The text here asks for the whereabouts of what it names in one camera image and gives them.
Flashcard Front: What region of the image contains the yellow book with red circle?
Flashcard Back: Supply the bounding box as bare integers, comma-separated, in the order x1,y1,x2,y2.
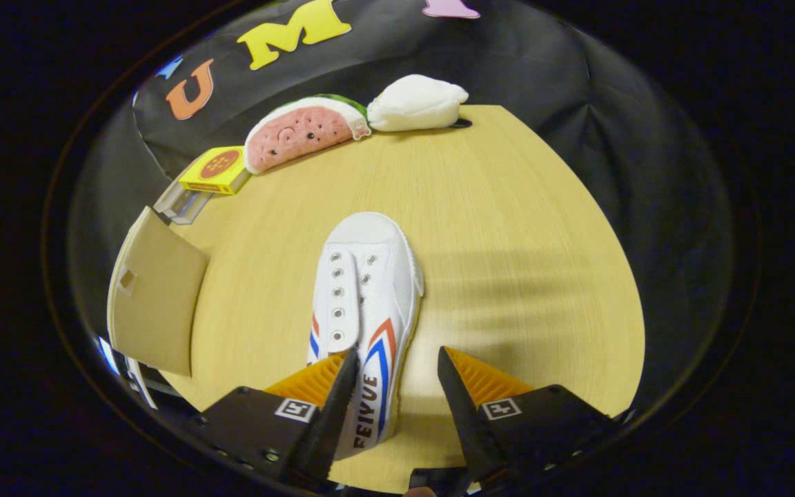
178,146,253,195

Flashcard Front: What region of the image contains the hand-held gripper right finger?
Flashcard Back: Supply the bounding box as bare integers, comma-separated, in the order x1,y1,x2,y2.
437,346,618,489

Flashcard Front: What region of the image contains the beige storage box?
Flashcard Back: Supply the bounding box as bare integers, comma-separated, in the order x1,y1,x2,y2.
107,206,210,378

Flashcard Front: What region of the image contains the white canvas shoe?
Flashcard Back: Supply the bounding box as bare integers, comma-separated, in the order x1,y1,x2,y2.
306,212,426,461

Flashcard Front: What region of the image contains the white plush toy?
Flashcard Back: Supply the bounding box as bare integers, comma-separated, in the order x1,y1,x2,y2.
367,74,472,133

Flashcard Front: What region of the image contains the watermelon slice plush toy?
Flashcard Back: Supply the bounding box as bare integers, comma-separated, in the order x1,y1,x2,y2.
243,94,372,175

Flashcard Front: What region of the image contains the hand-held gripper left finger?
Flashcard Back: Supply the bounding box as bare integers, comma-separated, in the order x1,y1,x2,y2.
194,349,360,487

